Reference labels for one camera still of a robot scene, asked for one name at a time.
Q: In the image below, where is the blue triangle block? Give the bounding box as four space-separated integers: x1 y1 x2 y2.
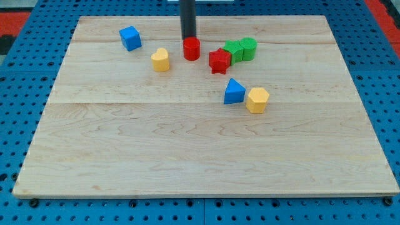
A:
223 78 246 104

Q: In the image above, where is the red star block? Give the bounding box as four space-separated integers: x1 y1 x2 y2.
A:
209 48 231 74

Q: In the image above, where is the yellow hexagon block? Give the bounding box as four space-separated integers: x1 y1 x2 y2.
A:
246 87 269 114

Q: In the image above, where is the yellow heart block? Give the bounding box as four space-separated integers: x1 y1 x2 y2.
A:
151 47 170 72

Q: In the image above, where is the red cylinder block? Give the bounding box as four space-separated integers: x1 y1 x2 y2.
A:
182 37 201 61

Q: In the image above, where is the light wooden board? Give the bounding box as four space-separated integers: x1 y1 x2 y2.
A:
12 16 399 199

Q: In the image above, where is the green star block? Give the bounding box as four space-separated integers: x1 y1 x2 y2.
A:
222 40 244 66

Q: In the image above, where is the green cylinder block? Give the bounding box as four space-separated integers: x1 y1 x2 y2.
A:
239 37 258 61

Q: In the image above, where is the blue cube block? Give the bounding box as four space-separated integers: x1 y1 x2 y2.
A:
119 26 142 51

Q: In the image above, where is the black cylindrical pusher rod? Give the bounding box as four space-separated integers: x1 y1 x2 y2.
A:
179 0 196 40

